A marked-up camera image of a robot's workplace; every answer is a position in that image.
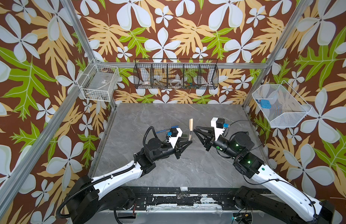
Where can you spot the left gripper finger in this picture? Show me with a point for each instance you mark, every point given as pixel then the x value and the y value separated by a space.
pixel 204 130
pixel 180 147

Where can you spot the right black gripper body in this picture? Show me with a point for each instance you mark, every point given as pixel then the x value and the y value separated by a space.
pixel 223 148

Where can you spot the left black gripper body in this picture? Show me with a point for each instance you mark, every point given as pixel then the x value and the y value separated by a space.
pixel 164 152

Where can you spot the beige pen cap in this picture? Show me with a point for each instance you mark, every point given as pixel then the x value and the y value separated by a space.
pixel 191 125

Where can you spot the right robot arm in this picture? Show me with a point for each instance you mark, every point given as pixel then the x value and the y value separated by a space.
pixel 293 207

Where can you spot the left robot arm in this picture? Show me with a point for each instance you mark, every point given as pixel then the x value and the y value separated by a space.
pixel 92 195

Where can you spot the blue object in basket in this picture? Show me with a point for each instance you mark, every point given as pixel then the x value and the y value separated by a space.
pixel 265 104

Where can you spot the white mesh basket right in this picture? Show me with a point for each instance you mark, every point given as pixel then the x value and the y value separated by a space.
pixel 288 108

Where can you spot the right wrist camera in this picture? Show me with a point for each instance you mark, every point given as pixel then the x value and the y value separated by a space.
pixel 219 125

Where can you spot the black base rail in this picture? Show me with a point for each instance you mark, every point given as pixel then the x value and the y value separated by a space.
pixel 144 198

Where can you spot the black wire basket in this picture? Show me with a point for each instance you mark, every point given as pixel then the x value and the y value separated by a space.
pixel 166 73

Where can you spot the white wire basket left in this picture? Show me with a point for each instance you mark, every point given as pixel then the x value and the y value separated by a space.
pixel 98 81

